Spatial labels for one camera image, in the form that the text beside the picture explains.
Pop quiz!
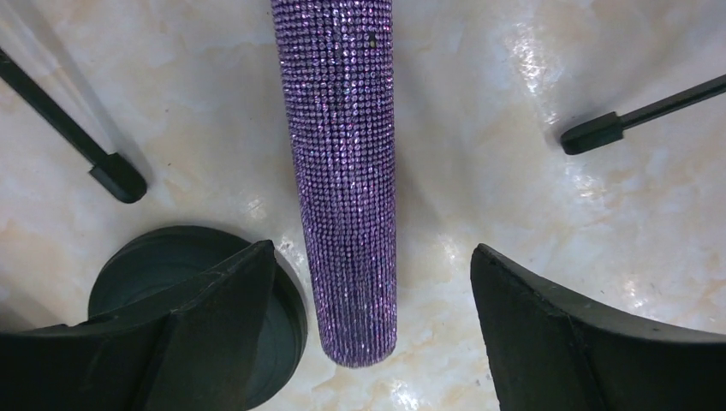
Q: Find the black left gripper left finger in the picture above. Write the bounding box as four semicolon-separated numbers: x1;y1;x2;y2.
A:
1;241;276;410

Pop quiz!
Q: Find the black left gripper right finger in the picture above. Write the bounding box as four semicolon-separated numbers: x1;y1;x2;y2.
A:
470;244;725;410

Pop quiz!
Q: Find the black tripod microphone stand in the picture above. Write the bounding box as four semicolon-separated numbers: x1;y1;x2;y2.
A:
1;51;148;204

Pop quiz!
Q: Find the purple glitter microphone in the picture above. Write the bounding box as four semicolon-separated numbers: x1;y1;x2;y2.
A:
271;1;397;368

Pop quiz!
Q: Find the black round-base microphone stand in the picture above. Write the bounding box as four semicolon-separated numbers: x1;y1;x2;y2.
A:
87;225;307;409

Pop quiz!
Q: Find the black shock-mount tripod stand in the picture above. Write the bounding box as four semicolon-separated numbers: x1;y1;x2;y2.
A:
559;74;725;155

